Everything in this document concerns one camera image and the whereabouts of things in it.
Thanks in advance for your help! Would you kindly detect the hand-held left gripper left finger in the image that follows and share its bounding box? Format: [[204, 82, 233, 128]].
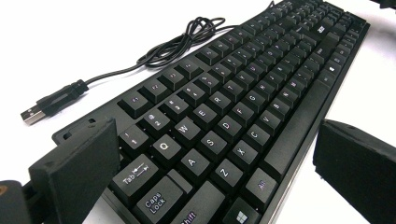
[[28, 117, 121, 224]]

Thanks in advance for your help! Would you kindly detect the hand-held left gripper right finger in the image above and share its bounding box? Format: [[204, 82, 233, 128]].
[[312, 119, 396, 224]]

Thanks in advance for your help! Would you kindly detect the black computer keyboard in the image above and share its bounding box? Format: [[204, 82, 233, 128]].
[[50, 0, 372, 224]]

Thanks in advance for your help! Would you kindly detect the black keyboard cable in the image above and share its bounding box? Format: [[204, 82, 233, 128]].
[[20, 0, 276, 127]]

